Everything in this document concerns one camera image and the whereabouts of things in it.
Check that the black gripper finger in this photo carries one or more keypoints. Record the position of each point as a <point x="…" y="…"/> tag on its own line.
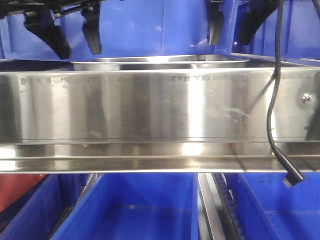
<point x="215" y="21"/>
<point x="91" y="29"/>
<point x="252" y="20"/>
<point x="42" y="25"/>

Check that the silver metal tray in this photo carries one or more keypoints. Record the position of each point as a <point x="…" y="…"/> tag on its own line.
<point x="163" y="62"/>

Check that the large blue bin left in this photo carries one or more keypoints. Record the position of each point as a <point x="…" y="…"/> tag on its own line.
<point x="128" y="28"/>

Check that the blue bin far right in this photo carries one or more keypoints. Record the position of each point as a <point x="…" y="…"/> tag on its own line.
<point x="300" y="30"/>

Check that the lower blue bin left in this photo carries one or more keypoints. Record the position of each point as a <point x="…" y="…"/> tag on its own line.
<point x="37" y="214"/>

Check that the lower blue bin right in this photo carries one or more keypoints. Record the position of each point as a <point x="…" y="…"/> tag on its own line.
<point x="268" y="210"/>

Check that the lower blue bin centre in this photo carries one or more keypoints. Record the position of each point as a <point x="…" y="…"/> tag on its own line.
<point x="136" y="206"/>

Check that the white roller track centre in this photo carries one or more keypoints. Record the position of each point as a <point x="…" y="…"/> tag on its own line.
<point x="230" y="223"/>

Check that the rail screw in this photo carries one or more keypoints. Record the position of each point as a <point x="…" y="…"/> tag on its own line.
<point x="306" y="98"/>

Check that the stainless steel front rail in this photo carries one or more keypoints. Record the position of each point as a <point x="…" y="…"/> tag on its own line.
<point x="182" y="120"/>

